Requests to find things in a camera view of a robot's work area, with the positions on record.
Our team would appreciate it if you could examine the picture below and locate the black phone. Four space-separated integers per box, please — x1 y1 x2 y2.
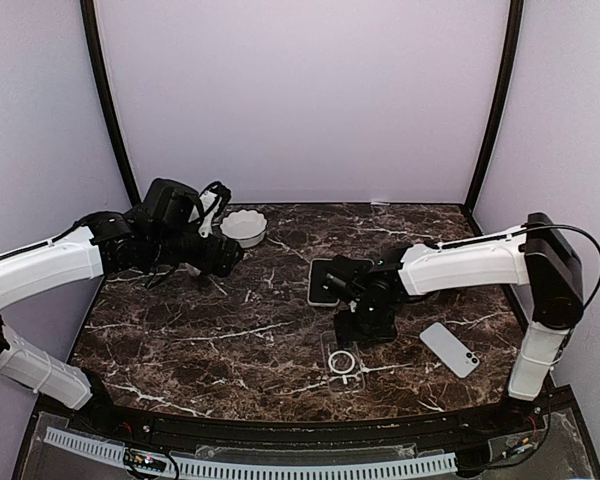
307 258 339 307

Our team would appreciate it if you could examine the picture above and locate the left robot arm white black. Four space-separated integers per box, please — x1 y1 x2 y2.
0 178 244 436

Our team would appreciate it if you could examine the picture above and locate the right black frame post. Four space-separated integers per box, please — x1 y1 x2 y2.
463 0 524 216

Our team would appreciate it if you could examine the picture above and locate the white slotted cable duct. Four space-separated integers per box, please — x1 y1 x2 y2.
43 427 458 480

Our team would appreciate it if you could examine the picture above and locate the white scalloped bowl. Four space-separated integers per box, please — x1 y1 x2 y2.
220 210 268 249

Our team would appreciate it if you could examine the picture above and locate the left black frame post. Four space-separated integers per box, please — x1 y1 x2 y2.
79 0 141 206

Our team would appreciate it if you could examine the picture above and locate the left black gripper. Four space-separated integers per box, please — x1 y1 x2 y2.
149 228 244 277

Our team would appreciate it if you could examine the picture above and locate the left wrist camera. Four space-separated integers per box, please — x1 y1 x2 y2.
192 181 232 238

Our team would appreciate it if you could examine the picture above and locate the white phone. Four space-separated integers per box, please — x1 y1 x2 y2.
419 322 480 379

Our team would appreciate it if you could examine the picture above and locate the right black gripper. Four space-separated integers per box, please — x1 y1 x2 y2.
334 298 396 347

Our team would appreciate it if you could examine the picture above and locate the clear white phone case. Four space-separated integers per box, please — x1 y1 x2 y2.
307 255 374 307

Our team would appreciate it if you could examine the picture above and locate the black frame post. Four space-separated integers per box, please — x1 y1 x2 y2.
79 0 141 206
463 0 524 216

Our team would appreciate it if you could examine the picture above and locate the floral white mug yellow inside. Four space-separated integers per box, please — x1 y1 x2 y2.
186 264 202 277

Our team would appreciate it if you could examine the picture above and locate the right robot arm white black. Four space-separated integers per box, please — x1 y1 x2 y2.
307 212 594 434

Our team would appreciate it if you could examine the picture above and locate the transparent clear phone case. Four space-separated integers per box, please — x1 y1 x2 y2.
320 331 365 396

